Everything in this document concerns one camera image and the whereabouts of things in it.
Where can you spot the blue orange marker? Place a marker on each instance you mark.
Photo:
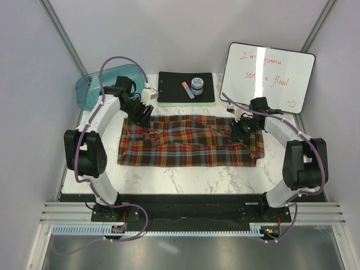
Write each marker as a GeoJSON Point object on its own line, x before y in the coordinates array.
{"type": "Point", "coordinates": [188, 90]}

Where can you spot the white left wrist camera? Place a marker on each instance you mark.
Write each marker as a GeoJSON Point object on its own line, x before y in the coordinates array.
{"type": "Point", "coordinates": [148, 94]}

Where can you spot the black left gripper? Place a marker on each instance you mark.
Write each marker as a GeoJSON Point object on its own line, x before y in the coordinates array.
{"type": "Point", "coordinates": [143, 120]}

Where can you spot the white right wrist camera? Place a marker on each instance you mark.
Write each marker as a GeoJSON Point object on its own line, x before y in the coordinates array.
{"type": "Point", "coordinates": [237, 115]}

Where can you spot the white slotted cable duct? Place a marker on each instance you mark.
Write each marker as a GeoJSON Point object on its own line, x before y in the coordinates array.
{"type": "Point", "coordinates": [111, 230]}

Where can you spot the teal plastic bin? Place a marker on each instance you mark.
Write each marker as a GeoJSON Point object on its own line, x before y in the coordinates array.
{"type": "Point", "coordinates": [88, 87]}

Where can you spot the small blue white jar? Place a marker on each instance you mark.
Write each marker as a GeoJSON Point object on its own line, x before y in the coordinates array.
{"type": "Point", "coordinates": [197, 86]}

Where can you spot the plaid long sleeve shirt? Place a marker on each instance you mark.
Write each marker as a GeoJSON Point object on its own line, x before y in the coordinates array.
{"type": "Point", "coordinates": [187, 141]}

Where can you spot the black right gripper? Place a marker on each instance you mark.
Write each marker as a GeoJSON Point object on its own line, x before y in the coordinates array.
{"type": "Point", "coordinates": [237, 135]}

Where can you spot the white dry-erase board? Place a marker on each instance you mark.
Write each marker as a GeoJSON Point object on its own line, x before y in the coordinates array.
{"type": "Point", "coordinates": [279, 75]}

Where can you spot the aluminium frame rail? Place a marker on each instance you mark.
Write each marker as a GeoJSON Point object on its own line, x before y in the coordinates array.
{"type": "Point", "coordinates": [306, 213]}

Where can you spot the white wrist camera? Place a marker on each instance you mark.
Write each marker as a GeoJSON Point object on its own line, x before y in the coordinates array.
{"type": "Point", "coordinates": [237, 115]}
{"type": "Point", "coordinates": [148, 94]}

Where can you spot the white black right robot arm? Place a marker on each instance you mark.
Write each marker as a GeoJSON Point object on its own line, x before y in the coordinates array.
{"type": "Point", "coordinates": [305, 168]}

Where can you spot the black clipboard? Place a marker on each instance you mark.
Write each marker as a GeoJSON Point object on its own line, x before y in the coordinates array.
{"type": "Point", "coordinates": [170, 87]}

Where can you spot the green mat under clipboard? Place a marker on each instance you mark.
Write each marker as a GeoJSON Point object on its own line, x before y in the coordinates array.
{"type": "Point", "coordinates": [186, 104]}

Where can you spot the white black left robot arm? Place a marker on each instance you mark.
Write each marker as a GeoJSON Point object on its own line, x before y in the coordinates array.
{"type": "Point", "coordinates": [84, 151]}

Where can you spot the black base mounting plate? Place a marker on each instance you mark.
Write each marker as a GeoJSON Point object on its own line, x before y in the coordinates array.
{"type": "Point", "coordinates": [139, 200]}

